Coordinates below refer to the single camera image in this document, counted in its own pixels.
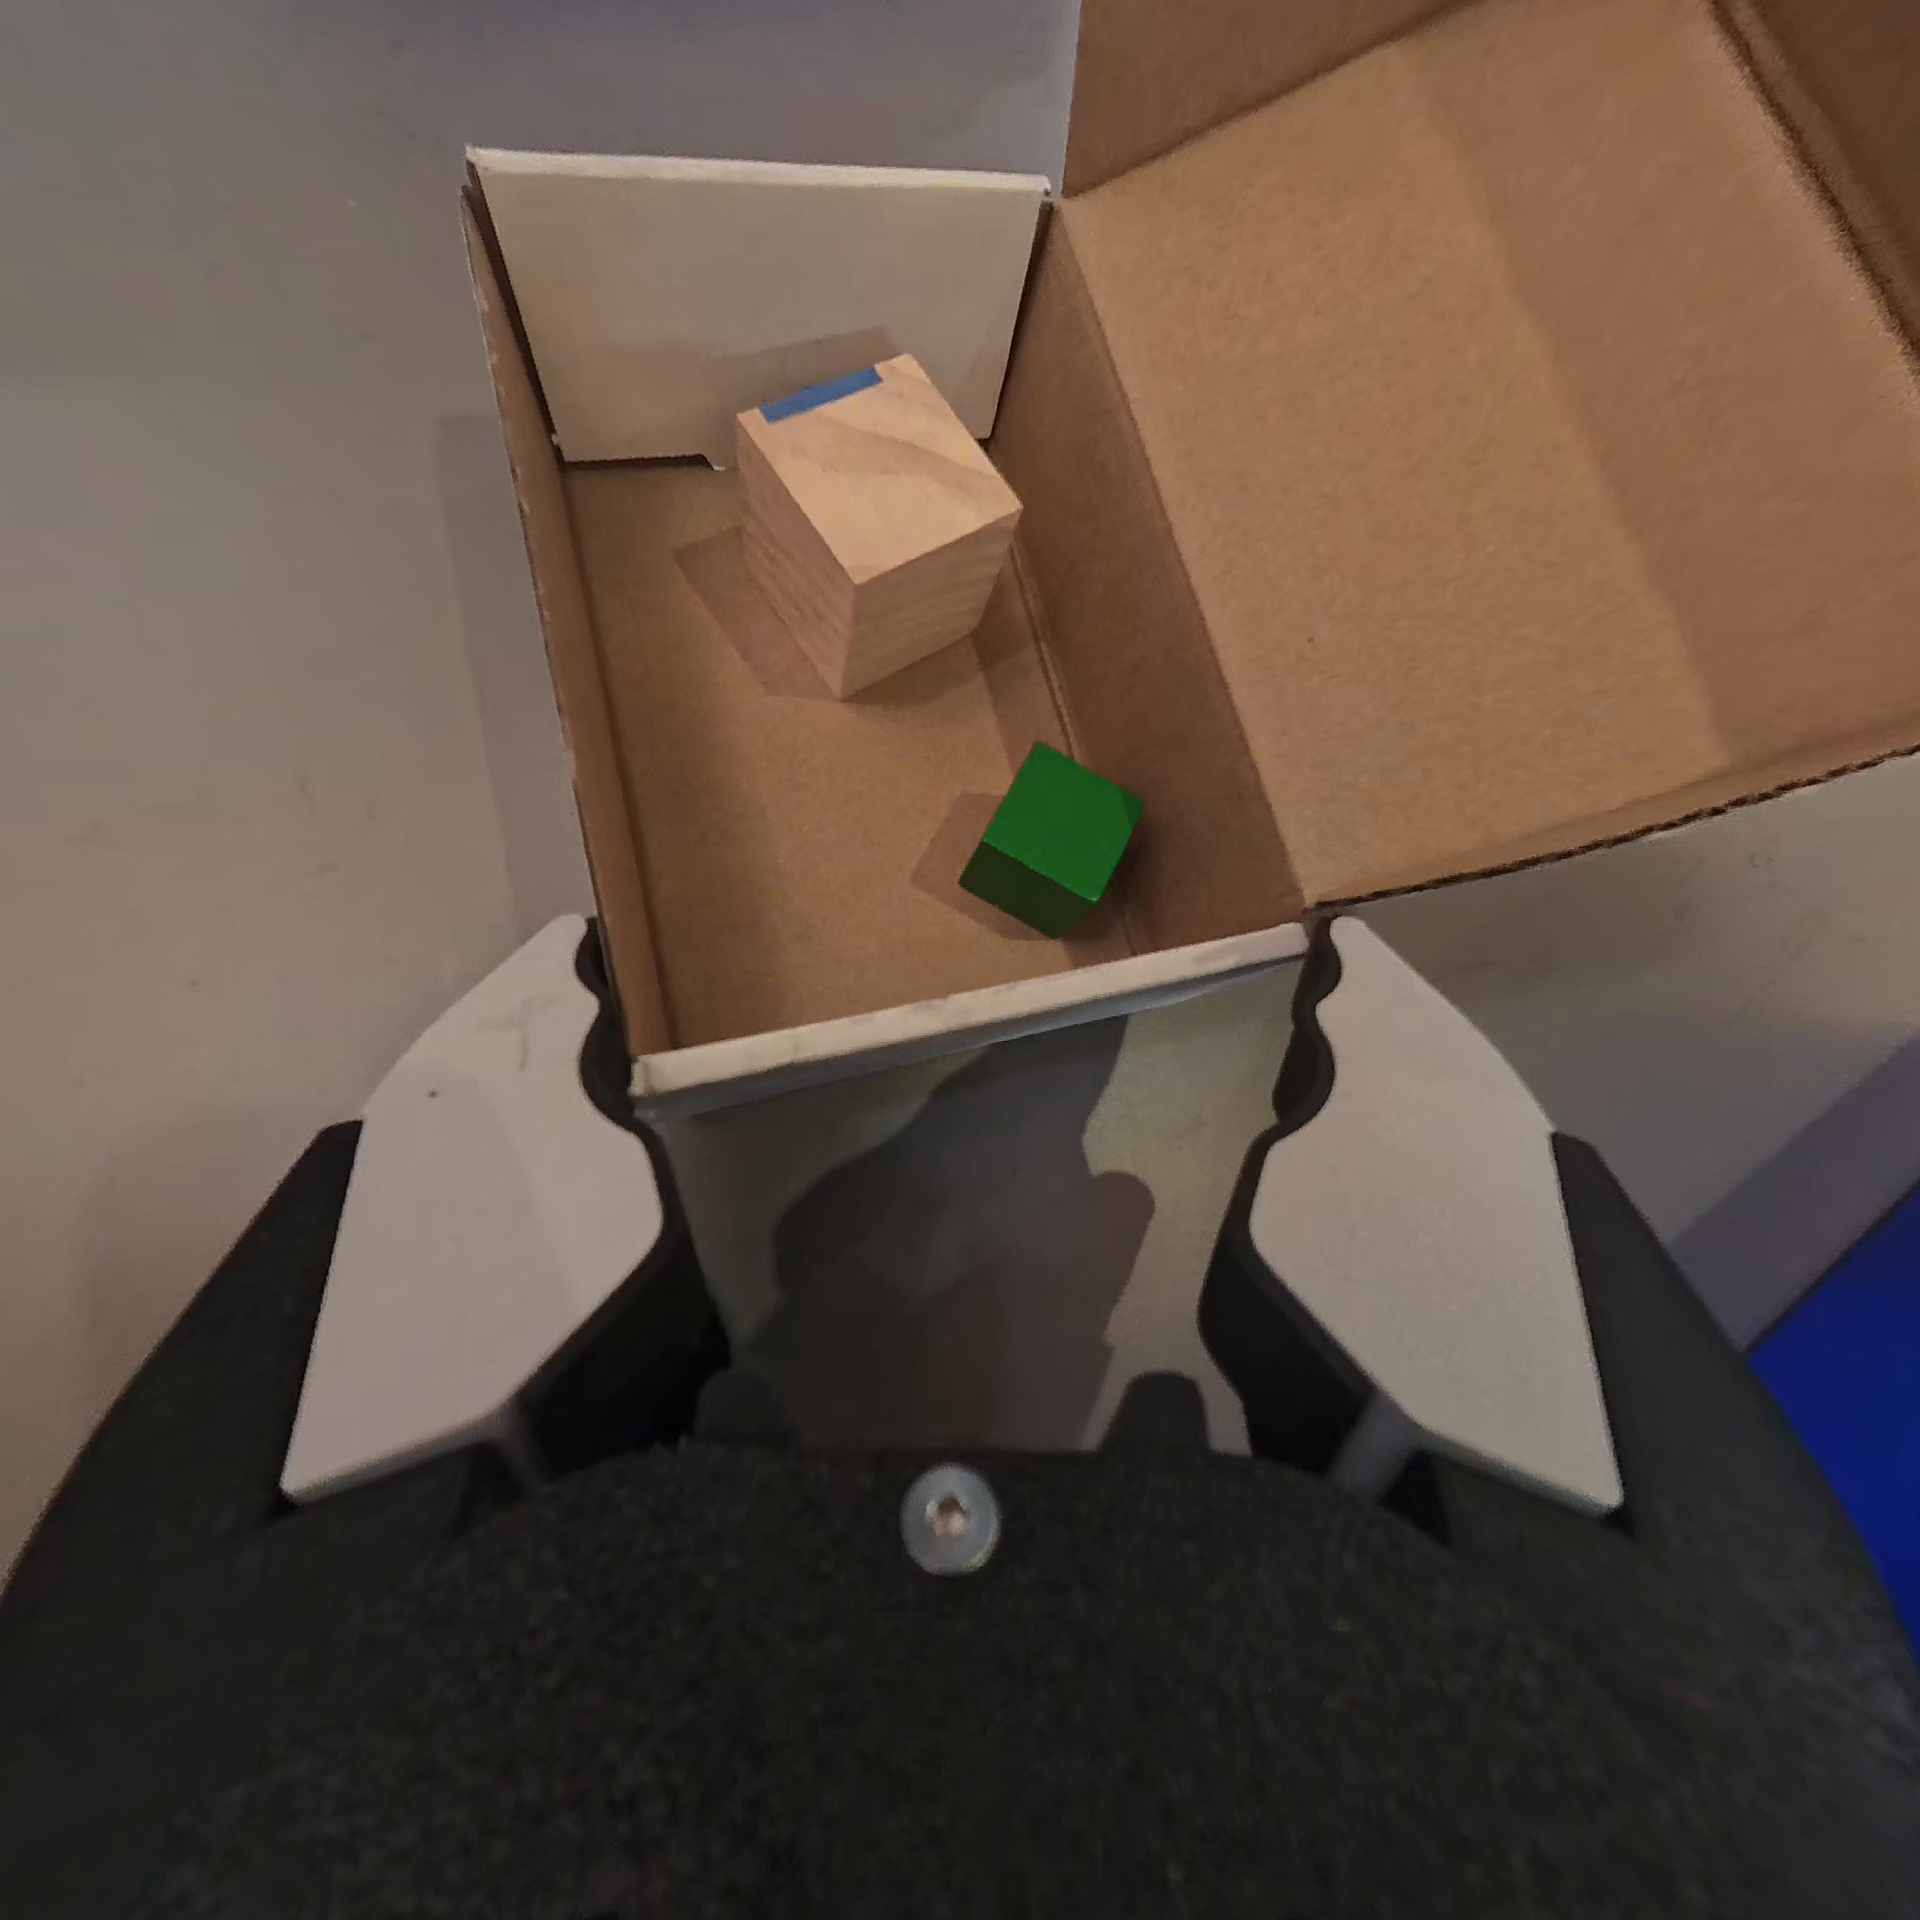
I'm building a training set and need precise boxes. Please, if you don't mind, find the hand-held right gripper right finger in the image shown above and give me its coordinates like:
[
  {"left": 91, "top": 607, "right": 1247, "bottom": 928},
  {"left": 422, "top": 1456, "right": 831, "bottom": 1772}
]
[{"left": 1199, "top": 914, "right": 1630, "bottom": 1518}]

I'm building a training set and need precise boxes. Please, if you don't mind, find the wooden cube with blue tape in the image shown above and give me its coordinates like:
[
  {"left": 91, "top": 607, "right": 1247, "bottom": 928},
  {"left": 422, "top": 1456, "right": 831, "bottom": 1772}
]
[{"left": 737, "top": 351, "right": 1025, "bottom": 700}]

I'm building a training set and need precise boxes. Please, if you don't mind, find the blue plastic bin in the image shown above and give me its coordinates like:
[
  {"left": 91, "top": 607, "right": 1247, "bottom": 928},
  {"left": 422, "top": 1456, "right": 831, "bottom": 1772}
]
[{"left": 1746, "top": 1191, "right": 1920, "bottom": 1592}]

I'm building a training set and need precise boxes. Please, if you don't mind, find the green cube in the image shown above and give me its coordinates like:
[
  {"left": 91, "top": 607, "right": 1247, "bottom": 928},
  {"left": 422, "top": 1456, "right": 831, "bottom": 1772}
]
[{"left": 959, "top": 739, "right": 1145, "bottom": 939}]

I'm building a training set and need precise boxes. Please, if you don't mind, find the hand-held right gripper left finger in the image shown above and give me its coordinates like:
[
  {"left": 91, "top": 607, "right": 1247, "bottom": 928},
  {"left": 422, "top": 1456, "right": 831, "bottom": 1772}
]
[{"left": 274, "top": 914, "right": 730, "bottom": 1508}]

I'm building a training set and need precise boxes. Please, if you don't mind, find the white cardboard box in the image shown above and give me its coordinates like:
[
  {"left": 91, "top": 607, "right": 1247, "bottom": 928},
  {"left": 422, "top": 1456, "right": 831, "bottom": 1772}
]
[{"left": 458, "top": 0, "right": 1920, "bottom": 1124}]

